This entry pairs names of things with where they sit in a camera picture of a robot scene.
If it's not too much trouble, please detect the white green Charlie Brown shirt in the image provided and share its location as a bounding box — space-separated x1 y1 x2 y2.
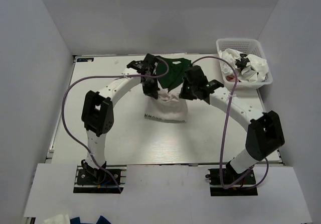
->
144 56 192 123

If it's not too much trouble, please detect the pink t shirt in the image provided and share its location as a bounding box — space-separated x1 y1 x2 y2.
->
226 75 239 82

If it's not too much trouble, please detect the white t shirt black print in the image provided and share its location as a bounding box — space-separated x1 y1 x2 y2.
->
219 48 269 82

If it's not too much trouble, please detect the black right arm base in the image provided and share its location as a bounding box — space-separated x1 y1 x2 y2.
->
207 167 259 197

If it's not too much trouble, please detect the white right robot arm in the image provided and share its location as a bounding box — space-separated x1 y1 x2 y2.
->
180 65 285 183

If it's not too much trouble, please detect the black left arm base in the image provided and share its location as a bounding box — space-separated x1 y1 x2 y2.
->
73 160 127 194

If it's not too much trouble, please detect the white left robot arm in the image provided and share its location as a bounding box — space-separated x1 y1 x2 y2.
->
81 54 161 183

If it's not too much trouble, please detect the white plastic basket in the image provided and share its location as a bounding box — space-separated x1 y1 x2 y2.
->
216 38 273 90

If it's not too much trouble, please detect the small label sticker on table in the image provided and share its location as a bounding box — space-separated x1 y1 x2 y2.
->
76 58 94 62

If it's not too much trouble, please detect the blue cloth at bottom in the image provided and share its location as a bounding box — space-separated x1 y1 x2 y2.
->
70 215 111 224

